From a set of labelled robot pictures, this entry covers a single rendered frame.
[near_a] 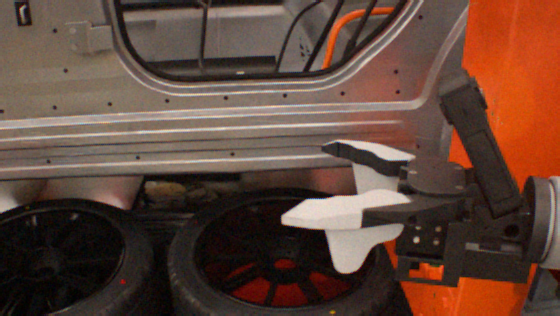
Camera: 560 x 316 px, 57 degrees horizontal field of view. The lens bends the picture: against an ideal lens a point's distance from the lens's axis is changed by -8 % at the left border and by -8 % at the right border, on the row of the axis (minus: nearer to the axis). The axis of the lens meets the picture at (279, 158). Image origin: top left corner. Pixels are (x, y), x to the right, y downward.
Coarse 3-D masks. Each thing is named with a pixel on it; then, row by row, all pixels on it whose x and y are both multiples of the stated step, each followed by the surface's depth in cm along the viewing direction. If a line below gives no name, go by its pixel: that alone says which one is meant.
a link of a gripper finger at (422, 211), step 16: (368, 208) 38; (384, 208) 38; (400, 208) 38; (416, 208) 38; (432, 208) 39; (448, 208) 39; (368, 224) 39; (384, 224) 39; (416, 224) 39; (432, 224) 39
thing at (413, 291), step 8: (392, 240) 144; (392, 248) 144; (392, 256) 144; (424, 264) 120; (416, 272) 125; (424, 272) 119; (408, 288) 131; (416, 288) 125; (408, 296) 131; (416, 296) 125; (416, 304) 125; (416, 312) 125
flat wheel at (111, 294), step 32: (0, 224) 162; (32, 224) 167; (64, 224) 171; (96, 224) 168; (128, 224) 163; (0, 256) 163; (32, 256) 154; (64, 256) 152; (96, 256) 176; (128, 256) 150; (0, 288) 140; (32, 288) 142; (96, 288) 138; (128, 288) 139
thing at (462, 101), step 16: (448, 80) 39; (464, 80) 38; (448, 96) 39; (464, 96) 38; (480, 96) 39; (448, 112) 39; (464, 112) 39; (480, 112) 38; (464, 128) 39; (480, 128) 39; (464, 144) 40; (480, 144) 39; (496, 144) 39; (480, 160) 40; (496, 160) 39; (480, 176) 40; (496, 176) 40; (512, 176) 41; (496, 192) 40; (512, 192) 40; (496, 208) 41; (512, 208) 40
